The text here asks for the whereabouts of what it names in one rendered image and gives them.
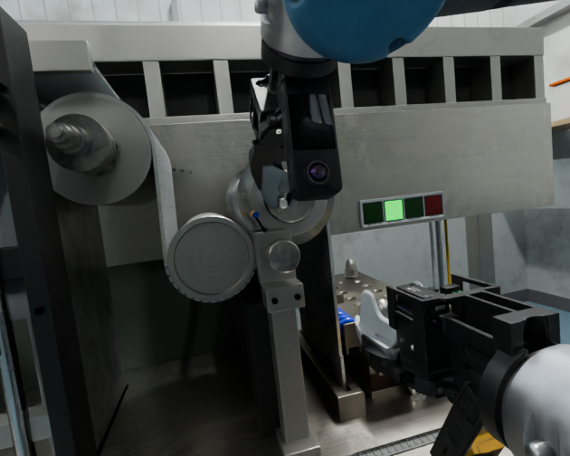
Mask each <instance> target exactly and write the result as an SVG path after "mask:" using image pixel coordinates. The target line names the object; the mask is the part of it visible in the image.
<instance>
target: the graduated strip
mask: <svg viewBox="0 0 570 456"><path fill-rule="evenodd" d="M440 430H441V428H438V429H435V430H432V431H428V432H423V433H420V434H417V435H414V436H411V437H408V438H404V439H402V440H398V441H395V442H389V443H387V444H383V445H380V446H377V447H374V448H371V449H368V450H364V451H359V452H356V453H353V454H349V455H347V456H395V455H397V454H400V453H404V452H407V451H412V450H415V449H418V448H421V447H424V446H427V445H430V444H433V443H434V442H435V440H436V438H437V436H438V434H439V432H440Z"/></svg>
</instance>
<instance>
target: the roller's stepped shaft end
mask: <svg viewBox="0 0 570 456"><path fill-rule="evenodd" d="M45 133H46V136H47V138H48V139H49V140H50V141H51V142H52V143H53V145H54V146H55V147H56V148H57V149H58V150H60V151H61V152H63V153H66V154H68V155H71V156H74V157H83V156H85V155H87V154H89V153H90V151H91V149H92V145H93V142H92V138H91V136H90V134H89V133H88V132H87V131H85V130H84V129H82V128H80V127H78V126H77V125H75V124H73V123H70V122H52V123H50V124H49V125H48V126H47V128H46V130H45Z"/></svg>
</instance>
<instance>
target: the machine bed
mask: <svg viewBox="0 0 570 456"><path fill-rule="evenodd" d="M302 371H303V379H304V387H305V395H306V405H307V413H308V421H309V425H310V427H311V429H312V431H313V432H314V434H315V436H316V438H317V440H318V443H319V445H320V450H321V454H319V455H316V456H347V455H349V454H353V453H356V452H359V451H364V450H368V449H371V448H374V447H377V446H380V445H383V444H387V443H389V442H395V441H398V440H402V439H404V438H408V437H411V436H414V435H417V434H420V433H423V432H428V431H432V430H435V429H438V428H442V426H443V423H444V421H445V419H446V417H447V415H448V413H449V411H450V409H451V407H452V405H453V404H452V403H451V402H450V401H449V400H448V398H447V396H444V397H441V398H437V399H435V398H434V397H432V396H427V395H426V398H425V399H424V400H423V401H421V402H414V401H411V400H409V399H407V398H406V397H405V396H404V391H401V392H397V393H393V394H387V395H384V396H380V397H376V398H373V399H372V398H371V397H370V395H369V394H368V393H367V392H366V391H365V390H364V388H363V387H362V386H361V385H360V384H358V385H359V386H360V387H361V388H362V389H363V390H364V392H365V401H366V415H365V416H361V417H357V418H355V419H351V420H347V421H344V422H340V421H339V420H338V418H337V416H336V414H335V413H334V411H333V410H332V408H331V406H330V405H329V403H328V401H327V400H326V398H325V396H324V395H323V394H322V393H321V391H320V390H319V388H318V386H317V384H316V383H315V381H314V380H313V378H312V377H311V375H310V373H309V371H308V370H307V368H306V367H305V366H304V364H303V363H302ZM123 372H124V377H125V384H126V387H125V389H124V391H123V393H122V396H121V397H120V399H119V403H118V405H117V408H116V410H115V412H114V414H113V416H112V418H111V421H110V423H109V426H108V429H107V431H106V432H105V435H104V437H103V439H102V442H101V444H100V447H99V449H98V451H97V453H98V456H283V455H282V452H281V449H280V445H279V442H278V438H277V435H276V433H271V434H267V435H264V436H263V435H262V434H261V427H260V424H259V420H258V416H257V413H256V410H255V406H254V402H253V399H252V392H251V388H250V386H249V382H248V378H247V375H246V371H245V367H244V363H243V360H242V354H241V350H240V347H236V348H231V349H226V350H222V351H217V352H213V353H208V354H203V355H199V356H191V357H187V358H182V359H177V360H173V361H168V362H164V363H159V364H154V365H150V366H142V367H138V368H133V369H129V370H124V371H123ZM347 372H348V371H347ZM348 373H349V372H348ZM349 374H350V373H349ZM352 378H353V379H354V380H355V381H356V382H357V380H356V379H355V378H354V377H353V376H352ZM25 395H26V400H27V405H28V408H31V407H35V406H39V405H43V401H42V397H41V391H40V388H35V389H31V390H26V391H25ZM1 413H6V409H5V399H4V396H3V395H0V414H1ZM34 444H35V449H36V454H37V456H52V452H51V446H50V442H49V438H48V439H43V440H40V441H36V442H34ZM432 446H433V444H430V445H427V446H424V447H421V448H418V449H415V450H412V451H407V452H404V453H400V454H397V455H395V456H432V455H431V454H430V450H431V448H432Z"/></svg>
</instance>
